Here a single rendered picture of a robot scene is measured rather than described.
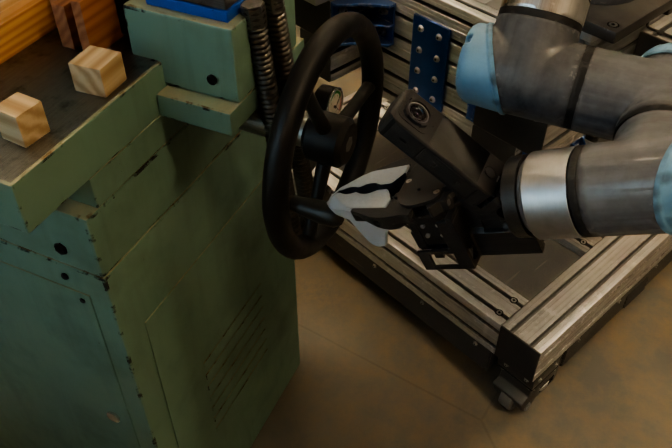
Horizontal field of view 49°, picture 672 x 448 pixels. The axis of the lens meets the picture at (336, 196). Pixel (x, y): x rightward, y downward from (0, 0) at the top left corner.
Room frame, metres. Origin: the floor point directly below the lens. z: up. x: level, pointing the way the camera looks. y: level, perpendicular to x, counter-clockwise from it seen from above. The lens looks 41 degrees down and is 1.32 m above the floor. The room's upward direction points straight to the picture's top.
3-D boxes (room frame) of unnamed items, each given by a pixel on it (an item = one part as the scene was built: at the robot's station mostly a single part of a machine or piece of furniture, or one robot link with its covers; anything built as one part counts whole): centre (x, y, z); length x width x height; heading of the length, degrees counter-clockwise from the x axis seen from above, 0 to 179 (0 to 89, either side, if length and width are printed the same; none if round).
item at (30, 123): (0.57, 0.30, 0.92); 0.03 x 0.03 x 0.04; 60
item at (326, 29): (0.71, 0.08, 0.81); 0.29 x 0.20 x 0.29; 156
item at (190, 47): (0.75, 0.14, 0.91); 0.15 x 0.14 x 0.09; 156
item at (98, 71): (0.65, 0.25, 0.92); 0.04 x 0.04 x 0.03; 69
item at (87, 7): (0.82, 0.22, 0.93); 0.25 x 0.01 x 0.07; 156
